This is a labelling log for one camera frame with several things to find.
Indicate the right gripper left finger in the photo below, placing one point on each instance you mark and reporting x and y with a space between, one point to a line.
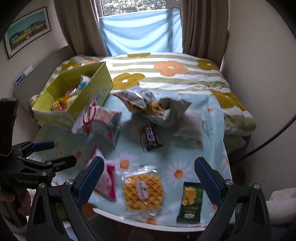
87 179

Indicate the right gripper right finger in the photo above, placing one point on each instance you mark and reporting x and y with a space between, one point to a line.
211 180

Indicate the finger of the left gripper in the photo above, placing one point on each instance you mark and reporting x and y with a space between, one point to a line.
28 147
52 166

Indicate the pink white snack packet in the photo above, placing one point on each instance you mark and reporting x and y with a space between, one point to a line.
106 183

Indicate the dark green cracker packet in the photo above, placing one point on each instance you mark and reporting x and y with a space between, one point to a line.
191 203

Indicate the white square pastry packet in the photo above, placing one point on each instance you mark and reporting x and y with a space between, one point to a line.
190 125

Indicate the clear waffle packet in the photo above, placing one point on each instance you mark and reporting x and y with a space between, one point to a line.
143 191

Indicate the red white snack bag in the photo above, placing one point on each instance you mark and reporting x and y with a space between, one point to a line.
97 120

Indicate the dark chocolate bar wrapper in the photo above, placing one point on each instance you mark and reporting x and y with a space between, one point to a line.
152 139

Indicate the grey potato chip bag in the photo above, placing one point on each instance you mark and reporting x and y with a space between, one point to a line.
166 111

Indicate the yellow cocoa snack bag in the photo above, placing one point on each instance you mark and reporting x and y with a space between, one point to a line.
59 104

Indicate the pink striped candy bag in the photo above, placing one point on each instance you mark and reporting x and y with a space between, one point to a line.
71 95

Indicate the white green chip bag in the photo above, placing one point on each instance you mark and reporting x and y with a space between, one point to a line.
84 80

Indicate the person left hand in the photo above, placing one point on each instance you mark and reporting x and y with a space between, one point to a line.
22 200

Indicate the floral daisy tablecloth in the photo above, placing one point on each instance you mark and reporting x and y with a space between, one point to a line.
174 161

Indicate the grey bed headboard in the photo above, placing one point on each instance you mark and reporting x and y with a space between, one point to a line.
36 80

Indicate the blue item on headboard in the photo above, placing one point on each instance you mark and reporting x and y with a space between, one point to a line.
19 79

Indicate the white folded towel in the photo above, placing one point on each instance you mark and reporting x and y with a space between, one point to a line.
282 206

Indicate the green cardboard box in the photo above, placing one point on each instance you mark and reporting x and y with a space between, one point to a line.
96 91

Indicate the white item on headboard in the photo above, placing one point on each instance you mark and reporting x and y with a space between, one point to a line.
28 70

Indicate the floral striped bed quilt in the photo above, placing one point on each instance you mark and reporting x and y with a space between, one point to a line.
174 72

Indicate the framed city picture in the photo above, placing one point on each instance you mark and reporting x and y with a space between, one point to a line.
25 30

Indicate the left brown curtain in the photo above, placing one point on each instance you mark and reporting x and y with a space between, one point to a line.
79 21

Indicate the brown curtain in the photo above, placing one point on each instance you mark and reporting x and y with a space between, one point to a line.
205 28
79 21

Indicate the right brown curtain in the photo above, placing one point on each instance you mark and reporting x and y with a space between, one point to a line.
205 28

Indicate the light blue window cloth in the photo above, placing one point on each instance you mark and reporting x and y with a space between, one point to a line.
142 32

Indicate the white window frame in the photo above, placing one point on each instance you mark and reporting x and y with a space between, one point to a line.
117 7

